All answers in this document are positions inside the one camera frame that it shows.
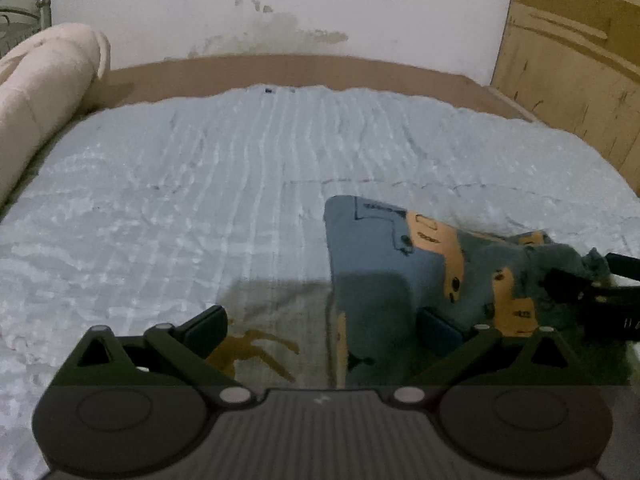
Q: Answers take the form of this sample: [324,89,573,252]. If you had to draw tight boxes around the blue pants with orange cars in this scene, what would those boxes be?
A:
[324,195,630,387]

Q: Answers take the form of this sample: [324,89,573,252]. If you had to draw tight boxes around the light blue quilted bed cover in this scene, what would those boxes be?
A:
[1,86,639,479]

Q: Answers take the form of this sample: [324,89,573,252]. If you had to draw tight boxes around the brown wooden bed board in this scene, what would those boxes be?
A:
[88,54,535,122]

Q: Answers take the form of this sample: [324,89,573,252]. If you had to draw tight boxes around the rolled cream duvet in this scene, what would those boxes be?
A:
[1,23,111,200]

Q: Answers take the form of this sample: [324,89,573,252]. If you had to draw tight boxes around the ornate metal headboard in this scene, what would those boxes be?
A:
[0,0,52,58]

